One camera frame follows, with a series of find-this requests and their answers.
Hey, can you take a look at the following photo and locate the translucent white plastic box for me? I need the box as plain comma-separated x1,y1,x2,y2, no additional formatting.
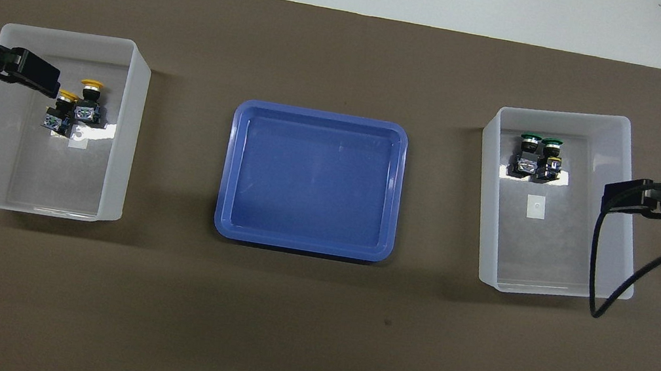
0,19,157,229
459,95,661,313

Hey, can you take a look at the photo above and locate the brown table mat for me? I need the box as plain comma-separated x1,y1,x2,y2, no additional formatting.
0,0,661,371

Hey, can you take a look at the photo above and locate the blue plastic tray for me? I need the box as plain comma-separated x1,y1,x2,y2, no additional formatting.
211,96,413,267

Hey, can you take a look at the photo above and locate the yellow push button switch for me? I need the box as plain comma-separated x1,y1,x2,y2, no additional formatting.
41,87,81,138
73,78,110,128

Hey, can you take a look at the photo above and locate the green push button switch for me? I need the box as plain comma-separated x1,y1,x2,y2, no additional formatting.
506,130,544,182
535,136,569,184

